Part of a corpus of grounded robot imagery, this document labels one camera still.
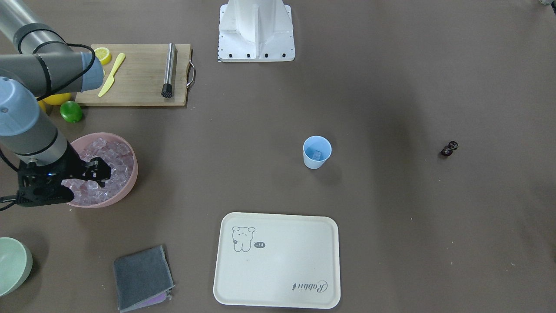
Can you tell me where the yellow plastic knife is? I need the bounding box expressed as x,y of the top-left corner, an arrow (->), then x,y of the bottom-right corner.
97,53 -> 126,97

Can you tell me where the cream rabbit tray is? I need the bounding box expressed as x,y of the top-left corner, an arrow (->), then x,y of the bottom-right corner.
213,212 -> 341,309

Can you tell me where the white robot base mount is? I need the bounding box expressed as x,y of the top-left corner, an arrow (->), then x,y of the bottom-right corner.
217,0 -> 296,62

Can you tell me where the steel muddler black tip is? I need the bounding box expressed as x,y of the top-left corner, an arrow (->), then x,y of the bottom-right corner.
161,43 -> 175,99

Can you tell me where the grey folded cloth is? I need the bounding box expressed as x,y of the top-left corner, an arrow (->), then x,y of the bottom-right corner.
113,245 -> 175,313

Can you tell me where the clear ice cube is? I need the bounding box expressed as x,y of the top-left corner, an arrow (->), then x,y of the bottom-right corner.
312,150 -> 322,161

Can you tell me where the dark cherry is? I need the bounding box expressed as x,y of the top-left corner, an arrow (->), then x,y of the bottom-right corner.
447,141 -> 459,151
441,147 -> 453,157

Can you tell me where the light blue cup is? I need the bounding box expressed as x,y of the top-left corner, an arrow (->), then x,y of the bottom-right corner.
302,136 -> 332,169

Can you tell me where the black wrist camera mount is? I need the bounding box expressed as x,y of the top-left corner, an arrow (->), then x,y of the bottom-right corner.
15,161 -> 75,207

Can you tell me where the whole yellow lemon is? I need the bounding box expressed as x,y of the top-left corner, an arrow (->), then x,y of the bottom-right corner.
42,93 -> 72,106

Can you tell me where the clear ice cubes pile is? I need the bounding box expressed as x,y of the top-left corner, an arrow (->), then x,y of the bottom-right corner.
63,137 -> 134,205

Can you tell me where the lemon slice upper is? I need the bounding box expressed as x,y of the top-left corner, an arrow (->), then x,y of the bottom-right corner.
94,47 -> 113,66

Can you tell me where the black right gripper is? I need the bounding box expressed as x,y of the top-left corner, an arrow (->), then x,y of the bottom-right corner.
57,141 -> 112,188

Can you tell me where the pink bowl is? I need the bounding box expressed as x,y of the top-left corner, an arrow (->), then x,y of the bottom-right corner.
65,132 -> 139,208

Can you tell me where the mint green bowl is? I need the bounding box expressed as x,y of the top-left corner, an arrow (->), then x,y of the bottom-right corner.
0,237 -> 33,296

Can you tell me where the wooden cutting board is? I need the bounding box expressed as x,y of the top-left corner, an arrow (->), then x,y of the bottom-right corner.
76,43 -> 194,107

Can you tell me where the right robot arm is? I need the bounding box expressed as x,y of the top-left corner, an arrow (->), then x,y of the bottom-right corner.
1,0 -> 110,188

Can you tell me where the green lime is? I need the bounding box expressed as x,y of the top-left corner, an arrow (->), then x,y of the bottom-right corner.
60,100 -> 83,123

